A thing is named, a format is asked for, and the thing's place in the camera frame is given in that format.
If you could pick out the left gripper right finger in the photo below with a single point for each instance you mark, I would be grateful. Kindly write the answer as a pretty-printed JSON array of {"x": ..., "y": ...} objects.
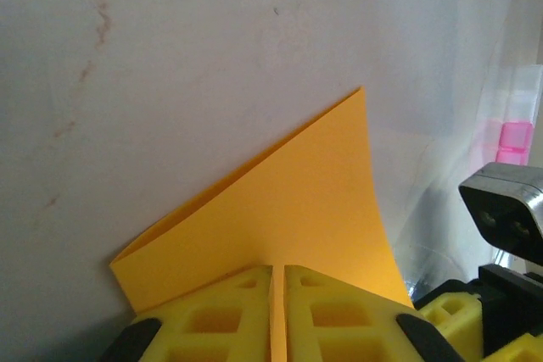
[{"x": 297, "y": 315}]

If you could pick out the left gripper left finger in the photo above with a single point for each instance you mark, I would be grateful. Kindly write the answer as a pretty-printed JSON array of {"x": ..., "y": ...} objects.
[{"x": 259, "y": 315}]

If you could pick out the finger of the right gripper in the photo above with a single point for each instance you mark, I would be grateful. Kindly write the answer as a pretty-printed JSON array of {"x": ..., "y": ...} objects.
[
  {"x": 466, "y": 324},
  {"x": 522, "y": 351}
]

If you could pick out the orange cloth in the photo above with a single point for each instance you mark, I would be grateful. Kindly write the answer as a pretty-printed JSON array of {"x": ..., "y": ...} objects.
[{"x": 297, "y": 192}]

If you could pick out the clear pink plastic box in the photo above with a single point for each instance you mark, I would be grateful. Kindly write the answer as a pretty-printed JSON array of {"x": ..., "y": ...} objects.
[{"x": 515, "y": 137}]

